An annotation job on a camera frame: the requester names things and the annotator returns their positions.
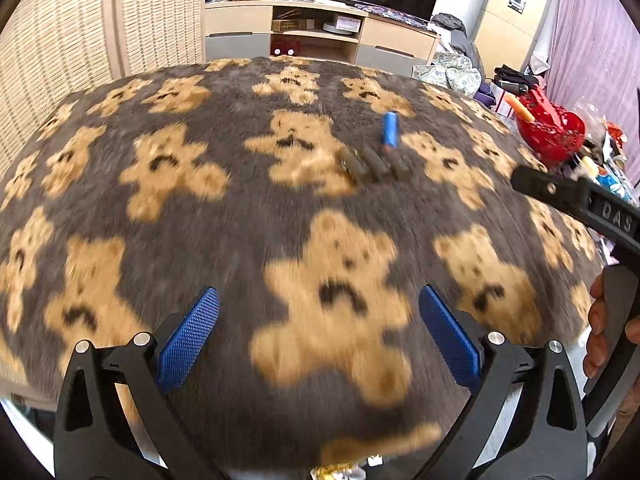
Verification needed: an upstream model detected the brass triple cylinder ornament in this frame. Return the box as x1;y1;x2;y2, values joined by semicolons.
335;145;412;185

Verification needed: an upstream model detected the yellow foil snack wrapper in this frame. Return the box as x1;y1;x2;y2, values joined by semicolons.
310;464;367;480

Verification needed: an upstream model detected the person right hand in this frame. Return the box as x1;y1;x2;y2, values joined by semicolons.
582;274;608;378

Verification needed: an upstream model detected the blue snack bag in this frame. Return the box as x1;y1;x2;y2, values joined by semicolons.
596;166;632;203

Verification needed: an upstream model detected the orange carrot toy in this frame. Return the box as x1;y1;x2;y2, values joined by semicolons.
504;93;536;124

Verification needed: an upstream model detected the purple curtain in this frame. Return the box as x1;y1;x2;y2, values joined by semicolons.
547;0;639;184

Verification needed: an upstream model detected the floral green cloth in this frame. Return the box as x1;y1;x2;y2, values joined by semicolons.
411;52;484;98

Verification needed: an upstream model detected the beige standing air conditioner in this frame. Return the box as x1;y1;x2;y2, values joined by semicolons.
474;0;550;78

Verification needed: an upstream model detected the brown teddy bear blanket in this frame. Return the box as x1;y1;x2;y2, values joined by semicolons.
1;58;602;470

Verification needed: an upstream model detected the beige TV cabinet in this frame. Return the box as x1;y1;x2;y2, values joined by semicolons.
202;0;439;76

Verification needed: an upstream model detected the woven bamboo folding screen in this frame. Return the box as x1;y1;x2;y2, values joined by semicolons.
1;0;204;169

